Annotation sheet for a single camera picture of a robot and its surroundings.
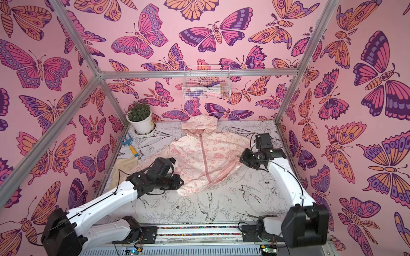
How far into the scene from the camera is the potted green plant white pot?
105 centimetres

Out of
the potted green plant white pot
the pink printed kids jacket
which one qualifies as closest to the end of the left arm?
the pink printed kids jacket

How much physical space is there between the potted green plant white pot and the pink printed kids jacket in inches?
7.3

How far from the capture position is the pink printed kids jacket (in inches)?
36.0

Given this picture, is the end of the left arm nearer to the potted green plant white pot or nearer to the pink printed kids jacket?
the pink printed kids jacket
